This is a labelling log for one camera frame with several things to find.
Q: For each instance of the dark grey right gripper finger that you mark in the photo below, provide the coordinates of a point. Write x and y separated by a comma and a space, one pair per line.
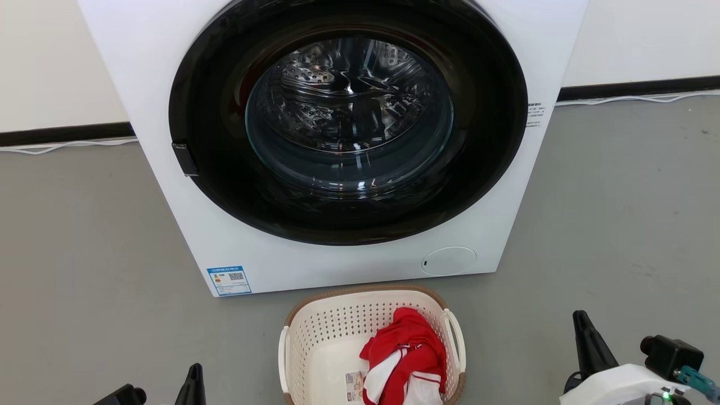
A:
590, 349

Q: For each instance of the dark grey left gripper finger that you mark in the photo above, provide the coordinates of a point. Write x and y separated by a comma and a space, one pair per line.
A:
193, 391

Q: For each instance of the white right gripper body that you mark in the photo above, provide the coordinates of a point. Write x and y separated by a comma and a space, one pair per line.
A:
624, 388

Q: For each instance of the cream perforated laundry basket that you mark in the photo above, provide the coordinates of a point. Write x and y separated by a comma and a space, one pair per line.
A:
326, 337

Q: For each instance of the blue energy label sticker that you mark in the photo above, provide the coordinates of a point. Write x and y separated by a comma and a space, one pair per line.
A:
229, 280

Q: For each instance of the white front-load washing machine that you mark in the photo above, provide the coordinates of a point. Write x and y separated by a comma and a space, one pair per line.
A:
225, 253

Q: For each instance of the printed paper tag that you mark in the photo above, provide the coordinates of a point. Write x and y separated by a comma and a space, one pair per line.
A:
355, 386

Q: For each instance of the round white filter cover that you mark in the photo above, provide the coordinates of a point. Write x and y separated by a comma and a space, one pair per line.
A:
449, 261

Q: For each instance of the red and white garment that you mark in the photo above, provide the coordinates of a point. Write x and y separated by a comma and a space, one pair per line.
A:
410, 343

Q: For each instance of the printed warning text label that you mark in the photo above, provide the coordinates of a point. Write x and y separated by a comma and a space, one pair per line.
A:
535, 115

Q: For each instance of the round dark washing machine door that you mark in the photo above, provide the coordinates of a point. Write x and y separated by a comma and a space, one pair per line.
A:
214, 112

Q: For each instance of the steel washing drum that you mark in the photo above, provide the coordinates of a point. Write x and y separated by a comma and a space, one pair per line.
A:
349, 95

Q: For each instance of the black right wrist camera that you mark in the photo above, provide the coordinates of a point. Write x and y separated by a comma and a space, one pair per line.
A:
672, 355

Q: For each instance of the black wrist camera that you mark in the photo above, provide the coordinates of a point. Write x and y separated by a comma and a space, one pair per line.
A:
672, 355
121, 395

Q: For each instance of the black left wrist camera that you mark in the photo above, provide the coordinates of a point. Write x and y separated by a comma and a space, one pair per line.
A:
121, 395

